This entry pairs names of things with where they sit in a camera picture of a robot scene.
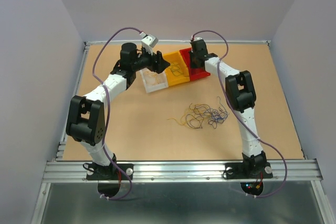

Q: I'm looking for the yellow plastic bin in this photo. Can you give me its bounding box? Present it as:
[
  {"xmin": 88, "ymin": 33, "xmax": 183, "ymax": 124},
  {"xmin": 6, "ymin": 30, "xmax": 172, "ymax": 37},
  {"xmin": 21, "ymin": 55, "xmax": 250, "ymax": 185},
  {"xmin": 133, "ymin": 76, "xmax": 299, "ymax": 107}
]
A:
[{"xmin": 163, "ymin": 51, "xmax": 190, "ymax": 87}]

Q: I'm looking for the white plastic bin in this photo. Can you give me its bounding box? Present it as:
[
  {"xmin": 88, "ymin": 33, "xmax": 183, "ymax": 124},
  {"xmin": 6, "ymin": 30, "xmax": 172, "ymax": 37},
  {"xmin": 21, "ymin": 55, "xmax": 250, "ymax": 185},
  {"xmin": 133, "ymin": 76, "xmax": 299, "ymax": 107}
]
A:
[{"xmin": 140, "ymin": 68, "xmax": 169, "ymax": 93}]

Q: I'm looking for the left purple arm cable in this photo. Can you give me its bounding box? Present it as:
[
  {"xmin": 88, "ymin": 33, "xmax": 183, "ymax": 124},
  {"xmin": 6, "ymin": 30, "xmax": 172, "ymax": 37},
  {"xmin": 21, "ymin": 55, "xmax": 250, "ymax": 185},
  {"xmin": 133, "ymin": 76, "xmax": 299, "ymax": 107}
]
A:
[{"xmin": 92, "ymin": 26, "xmax": 145, "ymax": 201}]

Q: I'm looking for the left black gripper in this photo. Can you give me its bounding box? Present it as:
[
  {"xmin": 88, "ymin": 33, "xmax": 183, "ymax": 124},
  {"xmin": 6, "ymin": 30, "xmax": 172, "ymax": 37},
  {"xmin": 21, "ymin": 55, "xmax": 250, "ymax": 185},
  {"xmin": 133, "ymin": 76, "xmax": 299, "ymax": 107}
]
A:
[{"xmin": 132, "ymin": 47, "xmax": 170, "ymax": 74}]

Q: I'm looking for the red plastic bin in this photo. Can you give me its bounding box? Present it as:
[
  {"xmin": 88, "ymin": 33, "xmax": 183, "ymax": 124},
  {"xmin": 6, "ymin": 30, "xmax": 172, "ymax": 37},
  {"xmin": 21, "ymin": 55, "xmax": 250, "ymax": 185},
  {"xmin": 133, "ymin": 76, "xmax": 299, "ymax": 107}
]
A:
[{"xmin": 179, "ymin": 48, "xmax": 211, "ymax": 81}]

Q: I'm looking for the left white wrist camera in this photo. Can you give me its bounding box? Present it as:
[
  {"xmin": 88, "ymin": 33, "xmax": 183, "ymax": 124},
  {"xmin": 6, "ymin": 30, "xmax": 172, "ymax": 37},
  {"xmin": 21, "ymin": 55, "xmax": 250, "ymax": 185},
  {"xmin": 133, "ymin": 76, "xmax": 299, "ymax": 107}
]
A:
[{"xmin": 139, "ymin": 31, "xmax": 159, "ymax": 55}]

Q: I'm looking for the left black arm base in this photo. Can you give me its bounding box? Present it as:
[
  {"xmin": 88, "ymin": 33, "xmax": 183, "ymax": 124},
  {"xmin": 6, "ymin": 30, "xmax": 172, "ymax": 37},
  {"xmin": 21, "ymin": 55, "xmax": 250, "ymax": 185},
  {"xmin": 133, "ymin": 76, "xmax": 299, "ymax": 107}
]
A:
[{"xmin": 82, "ymin": 163, "xmax": 134, "ymax": 181}]

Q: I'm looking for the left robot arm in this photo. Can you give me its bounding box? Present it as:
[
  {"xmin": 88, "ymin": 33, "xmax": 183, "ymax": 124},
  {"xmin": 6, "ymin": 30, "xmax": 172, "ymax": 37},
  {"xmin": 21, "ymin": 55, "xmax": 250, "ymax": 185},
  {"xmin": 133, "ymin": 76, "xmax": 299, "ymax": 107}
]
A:
[{"xmin": 66, "ymin": 42, "xmax": 170, "ymax": 179}]

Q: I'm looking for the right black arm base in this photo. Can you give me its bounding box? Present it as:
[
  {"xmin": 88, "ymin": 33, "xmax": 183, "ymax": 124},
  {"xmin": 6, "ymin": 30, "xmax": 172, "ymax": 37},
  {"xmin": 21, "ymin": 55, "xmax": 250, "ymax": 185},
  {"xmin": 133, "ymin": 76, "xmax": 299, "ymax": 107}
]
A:
[{"xmin": 223, "ymin": 162, "xmax": 273, "ymax": 179}]

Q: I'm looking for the blue thin wire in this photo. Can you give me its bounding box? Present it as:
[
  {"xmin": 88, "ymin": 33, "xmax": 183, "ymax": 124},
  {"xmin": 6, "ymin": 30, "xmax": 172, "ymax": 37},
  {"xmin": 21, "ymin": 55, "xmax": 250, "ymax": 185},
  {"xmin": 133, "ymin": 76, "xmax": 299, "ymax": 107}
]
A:
[{"xmin": 183, "ymin": 96, "xmax": 230, "ymax": 131}]

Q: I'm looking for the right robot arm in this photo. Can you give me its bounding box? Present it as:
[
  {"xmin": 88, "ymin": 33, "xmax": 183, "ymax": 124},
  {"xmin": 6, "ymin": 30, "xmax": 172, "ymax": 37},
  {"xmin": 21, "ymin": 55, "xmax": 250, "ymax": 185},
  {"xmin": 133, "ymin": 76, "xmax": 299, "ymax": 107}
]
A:
[{"xmin": 189, "ymin": 37, "xmax": 267, "ymax": 179}]

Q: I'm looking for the aluminium front rail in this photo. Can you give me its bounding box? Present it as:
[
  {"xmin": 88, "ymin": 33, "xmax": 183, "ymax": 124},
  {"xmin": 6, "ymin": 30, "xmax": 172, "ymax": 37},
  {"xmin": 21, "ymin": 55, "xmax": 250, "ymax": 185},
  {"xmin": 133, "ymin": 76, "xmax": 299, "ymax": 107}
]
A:
[{"xmin": 43, "ymin": 159, "xmax": 323, "ymax": 183}]

